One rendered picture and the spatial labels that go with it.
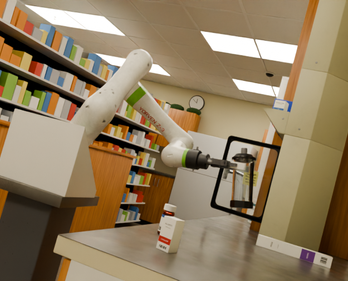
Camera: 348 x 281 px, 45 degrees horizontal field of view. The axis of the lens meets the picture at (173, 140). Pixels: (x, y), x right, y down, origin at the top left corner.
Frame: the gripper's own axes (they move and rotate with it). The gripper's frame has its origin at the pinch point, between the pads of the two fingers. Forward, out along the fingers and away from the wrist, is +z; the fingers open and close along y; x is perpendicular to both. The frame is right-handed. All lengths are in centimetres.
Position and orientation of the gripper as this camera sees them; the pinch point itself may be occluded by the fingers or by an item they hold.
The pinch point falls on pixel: (242, 167)
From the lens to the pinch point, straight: 191.0
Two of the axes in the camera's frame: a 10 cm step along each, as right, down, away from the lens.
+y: 3.6, 1.9, 9.1
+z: 9.1, 1.4, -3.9
